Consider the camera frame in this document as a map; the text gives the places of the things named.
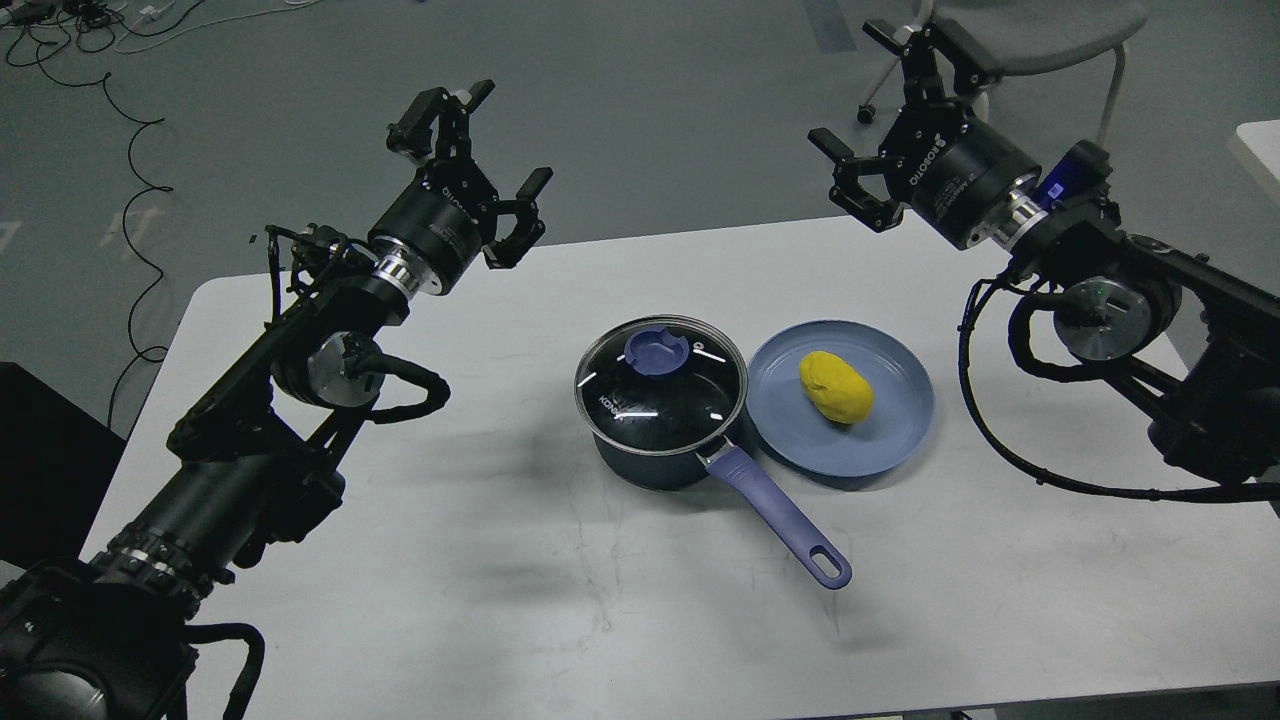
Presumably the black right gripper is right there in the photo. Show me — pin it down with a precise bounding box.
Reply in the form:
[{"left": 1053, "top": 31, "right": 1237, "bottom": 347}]
[{"left": 808, "top": 19, "right": 1042, "bottom": 250}]

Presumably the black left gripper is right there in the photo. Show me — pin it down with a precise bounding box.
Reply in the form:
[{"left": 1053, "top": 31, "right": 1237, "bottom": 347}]
[{"left": 367, "top": 79, "right": 554, "bottom": 296}]

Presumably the yellow potato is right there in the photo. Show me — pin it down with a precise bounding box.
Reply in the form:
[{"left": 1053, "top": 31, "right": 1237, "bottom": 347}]
[{"left": 797, "top": 351, "right": 876, "bottom": 425}]

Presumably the glass lid with purple knob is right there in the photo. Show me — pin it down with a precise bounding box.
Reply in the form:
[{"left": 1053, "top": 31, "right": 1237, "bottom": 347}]
[{"left": 573, "top": 315, "right": 748, "bottom": 455}]

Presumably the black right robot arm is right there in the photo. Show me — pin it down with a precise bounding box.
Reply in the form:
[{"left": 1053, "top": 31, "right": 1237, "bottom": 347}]
[{"left": 808, "top": 19, "right": 1279, "bottom": 503}]

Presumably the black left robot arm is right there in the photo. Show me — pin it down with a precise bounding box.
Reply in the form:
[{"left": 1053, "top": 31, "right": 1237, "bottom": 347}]
[{"left": 3, "top": 79, "right": 553, "bottom": 719}]

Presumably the grey office chair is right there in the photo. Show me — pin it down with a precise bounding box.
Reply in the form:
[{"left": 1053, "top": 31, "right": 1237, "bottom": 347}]
[{"left": 899, "top": 1, "right": 1148, "bottom": 146}]

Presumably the blue plate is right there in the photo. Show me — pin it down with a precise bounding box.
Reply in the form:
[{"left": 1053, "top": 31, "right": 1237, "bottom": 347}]
[{"left": 748, "top": 320, "right": 934, "bottom": 484}]

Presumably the white table at right edge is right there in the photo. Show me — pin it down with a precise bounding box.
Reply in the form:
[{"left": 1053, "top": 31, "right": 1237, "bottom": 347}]
[{"left": 1228, "top": 119, "right": 1279, "bottom": 205}]

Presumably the black box at left edge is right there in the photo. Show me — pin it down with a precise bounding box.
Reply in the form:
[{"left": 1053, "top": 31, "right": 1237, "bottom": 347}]
[{"left": 1, "top": 361, "right": 125, "bottom": 570}]

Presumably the black floor cable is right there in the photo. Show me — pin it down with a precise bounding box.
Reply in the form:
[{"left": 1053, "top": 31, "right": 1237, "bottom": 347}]
[{"left": 0, "top": 0, "right": 206, "bottom": 430}]

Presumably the white floor cable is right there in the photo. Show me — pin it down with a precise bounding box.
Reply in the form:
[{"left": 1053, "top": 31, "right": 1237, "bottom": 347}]
[{"left": 111, "top": 0, "right": 326, "bottom": 55}]

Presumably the dark pot with purple handle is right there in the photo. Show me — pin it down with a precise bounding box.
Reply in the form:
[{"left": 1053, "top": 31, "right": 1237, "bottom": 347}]
[{"left": 577, "top": 316, "right": 852, "bottom": 591}]

